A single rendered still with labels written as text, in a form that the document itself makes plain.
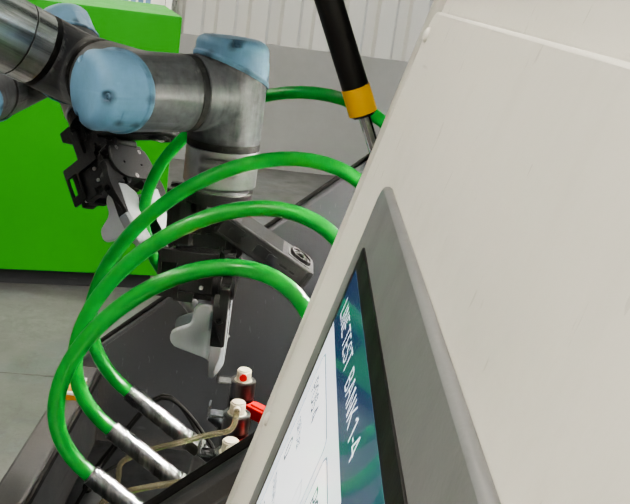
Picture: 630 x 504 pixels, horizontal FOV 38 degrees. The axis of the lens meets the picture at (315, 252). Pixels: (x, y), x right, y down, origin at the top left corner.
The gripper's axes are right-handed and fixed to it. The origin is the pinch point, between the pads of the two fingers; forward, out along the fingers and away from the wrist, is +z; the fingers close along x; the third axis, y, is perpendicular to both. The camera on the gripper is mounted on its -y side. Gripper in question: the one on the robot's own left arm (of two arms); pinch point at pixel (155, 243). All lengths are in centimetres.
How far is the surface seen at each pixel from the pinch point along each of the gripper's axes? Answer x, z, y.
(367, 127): 30, 16, -43
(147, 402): 12.6, 20.3, -2.0
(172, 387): -21.6, 10.5, 23.0
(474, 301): 59, 36, -55
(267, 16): -489, -346, 200
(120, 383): 14.6, 17.7, -1.2
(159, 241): 22.8, 11.3, -18.2
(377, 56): -553, -295, 155
